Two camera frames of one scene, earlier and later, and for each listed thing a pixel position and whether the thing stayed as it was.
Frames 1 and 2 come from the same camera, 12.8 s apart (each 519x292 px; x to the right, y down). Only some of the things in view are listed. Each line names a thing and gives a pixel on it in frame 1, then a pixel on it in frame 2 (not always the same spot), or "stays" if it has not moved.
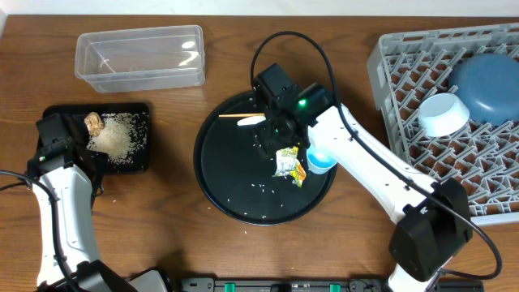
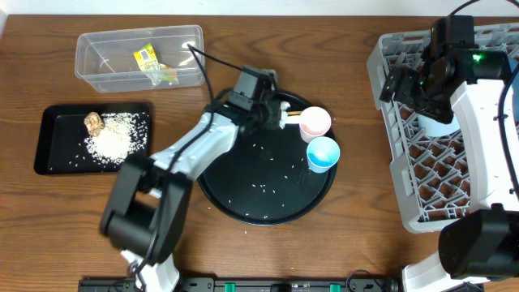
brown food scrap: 94,123 stays
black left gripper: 87,161 to 274,112
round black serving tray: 238,181 stays
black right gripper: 268,132 to 391,83
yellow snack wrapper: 288,164 to 157,73
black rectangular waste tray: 125,139 stays
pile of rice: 123,138 stays
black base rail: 317,285 stays
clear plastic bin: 143,58 stays
